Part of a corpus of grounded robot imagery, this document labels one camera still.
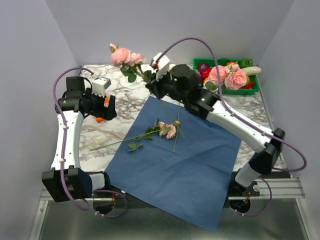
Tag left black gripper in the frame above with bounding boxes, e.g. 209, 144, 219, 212
84, 87, 118, 121

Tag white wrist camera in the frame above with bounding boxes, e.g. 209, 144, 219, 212
92, 77, 111, 97
150, 52, 171, 81

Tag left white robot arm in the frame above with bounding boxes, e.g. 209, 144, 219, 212
41, 76, 117, 203

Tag black mounting base plate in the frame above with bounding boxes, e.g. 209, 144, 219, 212
51, 171, 262, 209

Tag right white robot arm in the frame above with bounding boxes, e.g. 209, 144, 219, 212
145, 64, 285, 196

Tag peach rose stem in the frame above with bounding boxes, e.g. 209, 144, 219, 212
90, 119, 177, 152

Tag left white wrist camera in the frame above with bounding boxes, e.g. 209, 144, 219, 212
92, 77, 111, 97

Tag green bell pepper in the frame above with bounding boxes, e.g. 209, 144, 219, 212
238, 58, 254, 69

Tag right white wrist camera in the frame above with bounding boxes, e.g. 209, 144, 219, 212
150, 52, 171, 81

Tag cream printed ribbon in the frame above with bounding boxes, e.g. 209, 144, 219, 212
80, 125, 125, 150

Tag pink rose bunch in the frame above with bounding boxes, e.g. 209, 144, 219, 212
208, 64, 247, 91

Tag red bell pepper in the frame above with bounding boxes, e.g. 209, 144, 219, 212
201, 67, 212, 79

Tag white ribbed ceramic vase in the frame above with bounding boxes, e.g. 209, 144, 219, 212
203, 80, 218, 93

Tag white rose stem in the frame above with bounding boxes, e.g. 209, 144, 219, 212
173, 103, 181, 152

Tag aluminium rail frame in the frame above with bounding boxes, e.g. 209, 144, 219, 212
30, 178, 317, 240

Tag purple cable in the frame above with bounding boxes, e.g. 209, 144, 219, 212
52, 67, 128, 219
154, 37, 307, 217

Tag orange snack packet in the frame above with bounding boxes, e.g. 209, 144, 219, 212
95, 95, 110, 123

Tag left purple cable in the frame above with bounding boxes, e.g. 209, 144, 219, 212
52, 67, 128, 219

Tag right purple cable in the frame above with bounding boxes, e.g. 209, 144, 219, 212
154, 37, 307, 217

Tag white radish toy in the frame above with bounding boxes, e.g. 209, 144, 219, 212
242, 66, 262, 76

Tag orange carrot toy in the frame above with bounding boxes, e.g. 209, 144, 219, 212
226, 61, 238, 66

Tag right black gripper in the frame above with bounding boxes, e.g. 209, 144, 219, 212
145, 67, 187, 105

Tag red chili peppers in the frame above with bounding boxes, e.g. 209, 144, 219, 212
242, 76, 256, 89

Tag purple onion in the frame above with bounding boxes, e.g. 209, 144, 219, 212
197, 62, 210, 73

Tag green plastic basket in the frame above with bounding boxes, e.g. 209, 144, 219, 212
193, 58, 260, 96

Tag dark blue wrapping sheet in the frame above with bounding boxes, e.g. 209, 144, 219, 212
106, 97, 241, 232

